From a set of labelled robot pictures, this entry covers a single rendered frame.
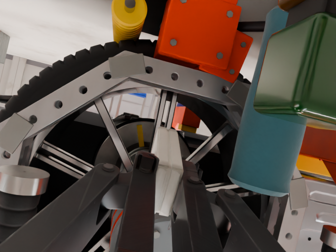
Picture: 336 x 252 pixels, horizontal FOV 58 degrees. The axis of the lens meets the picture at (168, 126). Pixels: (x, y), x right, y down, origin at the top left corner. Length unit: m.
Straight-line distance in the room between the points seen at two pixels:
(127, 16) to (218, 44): 0.15
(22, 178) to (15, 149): 0.24
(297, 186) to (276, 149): 0.19
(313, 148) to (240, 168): 0.54
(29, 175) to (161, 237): 0.17
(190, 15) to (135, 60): 0.11
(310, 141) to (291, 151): 0.54
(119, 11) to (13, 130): 0.25
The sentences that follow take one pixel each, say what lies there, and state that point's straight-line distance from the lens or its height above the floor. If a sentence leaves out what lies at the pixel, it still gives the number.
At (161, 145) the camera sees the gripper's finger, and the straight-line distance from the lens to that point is 0.19.
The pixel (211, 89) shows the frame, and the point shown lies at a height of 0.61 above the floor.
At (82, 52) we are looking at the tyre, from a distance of 0.60.
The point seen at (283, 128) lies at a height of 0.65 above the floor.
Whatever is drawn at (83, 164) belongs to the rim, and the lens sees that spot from 0.61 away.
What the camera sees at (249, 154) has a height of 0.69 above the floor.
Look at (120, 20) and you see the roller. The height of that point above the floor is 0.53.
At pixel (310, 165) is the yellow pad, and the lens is 1.06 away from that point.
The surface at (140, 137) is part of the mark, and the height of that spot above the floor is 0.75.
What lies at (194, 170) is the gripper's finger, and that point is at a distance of 0.19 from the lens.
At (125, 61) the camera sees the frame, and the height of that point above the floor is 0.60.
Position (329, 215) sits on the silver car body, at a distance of 1.14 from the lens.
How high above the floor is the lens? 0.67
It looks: 1 degrees up
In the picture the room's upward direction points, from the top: 167 degrees counter-clockwise
